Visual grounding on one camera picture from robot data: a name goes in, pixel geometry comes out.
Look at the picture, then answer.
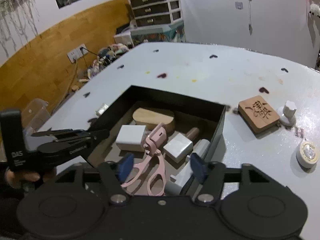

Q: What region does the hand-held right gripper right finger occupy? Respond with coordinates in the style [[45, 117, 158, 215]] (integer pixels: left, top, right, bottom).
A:
[[189, 153, 272, 205]]

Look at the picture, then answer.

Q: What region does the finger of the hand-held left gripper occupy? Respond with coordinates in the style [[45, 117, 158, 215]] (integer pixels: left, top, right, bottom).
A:
[[37, 137, 101, 167], [31, 128, 111, 143]]

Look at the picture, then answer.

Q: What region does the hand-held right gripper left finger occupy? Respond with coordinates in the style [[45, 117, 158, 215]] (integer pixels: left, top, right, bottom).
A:
[[54, 153, 135, 205]]

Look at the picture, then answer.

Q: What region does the white tube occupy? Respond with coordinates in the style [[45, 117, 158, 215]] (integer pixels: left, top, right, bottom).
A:
[[192, 138, 211, 161]]

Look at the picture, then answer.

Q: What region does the white rectangular block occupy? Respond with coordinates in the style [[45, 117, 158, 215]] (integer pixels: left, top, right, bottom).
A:
[[167, 164, 198, 196]]

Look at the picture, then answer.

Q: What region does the white charger plug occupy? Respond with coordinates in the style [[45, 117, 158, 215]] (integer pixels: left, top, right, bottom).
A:
[[115, 124, 147, 152]]

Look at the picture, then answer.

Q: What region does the pink eyelash curler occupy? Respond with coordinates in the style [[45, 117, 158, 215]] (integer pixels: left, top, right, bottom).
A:
[[120, 122, 167, 197]]

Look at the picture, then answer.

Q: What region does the oval wooden box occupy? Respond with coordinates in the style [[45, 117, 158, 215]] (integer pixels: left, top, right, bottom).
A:
[[132, 107, 175, 133]]

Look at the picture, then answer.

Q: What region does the black box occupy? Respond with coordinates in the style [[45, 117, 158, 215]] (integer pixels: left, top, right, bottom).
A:
[[86, 85, 227, 195]]

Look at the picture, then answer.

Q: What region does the person's left hand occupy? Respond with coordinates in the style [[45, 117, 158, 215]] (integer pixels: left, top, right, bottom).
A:
[[5, 167, 57, 191]]

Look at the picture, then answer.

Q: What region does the clear plastic chair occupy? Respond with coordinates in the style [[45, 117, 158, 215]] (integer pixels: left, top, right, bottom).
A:
[[22, 98, 51, 133]]

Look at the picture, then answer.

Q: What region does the carved wooden block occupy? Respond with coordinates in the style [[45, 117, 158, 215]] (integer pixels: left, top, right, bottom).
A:
[[237, 95, 280, 134]]

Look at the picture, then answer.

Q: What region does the pile of braided plush toys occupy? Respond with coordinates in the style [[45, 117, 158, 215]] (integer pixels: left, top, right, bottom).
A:
[[86, 43, 133, 81]]

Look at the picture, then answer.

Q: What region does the white knob stamp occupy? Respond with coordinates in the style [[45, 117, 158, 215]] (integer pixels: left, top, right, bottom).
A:
[[276, 100, 297, 126]]

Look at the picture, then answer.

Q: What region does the white small appliance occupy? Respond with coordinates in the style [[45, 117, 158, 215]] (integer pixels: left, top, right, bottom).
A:
[[114, 21, 137, 48]]

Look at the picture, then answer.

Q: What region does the printed low cabinet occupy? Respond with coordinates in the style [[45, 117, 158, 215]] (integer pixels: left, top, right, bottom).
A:
[[130, 21, 186, 47]]

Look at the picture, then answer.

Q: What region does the white drawer unit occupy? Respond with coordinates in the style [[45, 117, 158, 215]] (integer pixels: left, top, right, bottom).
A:
[[127, 0, 182, 27]]

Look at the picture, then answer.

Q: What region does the grey hanging ornament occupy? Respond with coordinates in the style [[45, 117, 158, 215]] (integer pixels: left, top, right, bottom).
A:
[[246, 0, 254, 36]]

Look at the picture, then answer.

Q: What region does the white plush toy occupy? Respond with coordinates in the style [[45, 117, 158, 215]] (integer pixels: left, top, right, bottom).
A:
[[308, 2, 320, 20]]

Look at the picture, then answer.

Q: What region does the white wall socket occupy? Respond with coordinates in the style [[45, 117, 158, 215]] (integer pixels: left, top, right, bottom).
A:
[[67, 44, 88, 63]]

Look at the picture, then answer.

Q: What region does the macrame wall hanging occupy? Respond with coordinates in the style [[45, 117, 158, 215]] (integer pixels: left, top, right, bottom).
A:
[[0, 0, 41, 58]]

